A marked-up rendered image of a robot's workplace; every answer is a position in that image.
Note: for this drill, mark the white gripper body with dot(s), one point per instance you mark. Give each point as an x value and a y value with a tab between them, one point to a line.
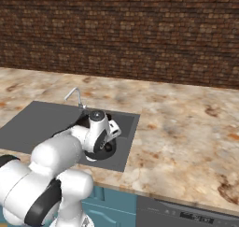
97	143

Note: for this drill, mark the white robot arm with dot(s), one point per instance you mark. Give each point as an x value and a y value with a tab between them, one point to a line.
53	156

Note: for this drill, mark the dark grey sink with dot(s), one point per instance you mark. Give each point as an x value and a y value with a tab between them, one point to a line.
34	124

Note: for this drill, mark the silver tap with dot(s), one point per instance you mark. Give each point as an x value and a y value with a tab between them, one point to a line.
77	93

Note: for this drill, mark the blue cupboard door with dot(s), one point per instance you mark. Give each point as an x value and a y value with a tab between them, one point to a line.
115	209

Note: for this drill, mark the dark grey dishwasher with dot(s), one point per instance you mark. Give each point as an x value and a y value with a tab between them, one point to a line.
174	213

